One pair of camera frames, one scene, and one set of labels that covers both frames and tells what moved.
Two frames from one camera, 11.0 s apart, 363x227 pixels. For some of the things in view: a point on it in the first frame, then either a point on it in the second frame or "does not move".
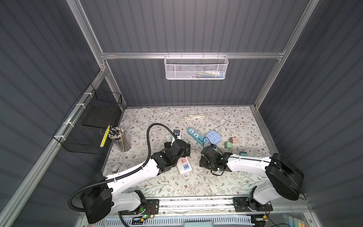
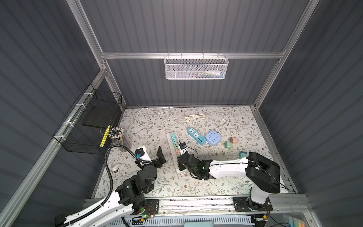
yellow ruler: x=105 y=136 does not move
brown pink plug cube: x=233 y=140 does not move
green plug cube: x=228 y=144 does not move
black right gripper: x=202 y=163 -> x=180 y=164
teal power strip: x=198 y=137 does not move
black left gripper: x=187 y=152 -> x=159 y=158
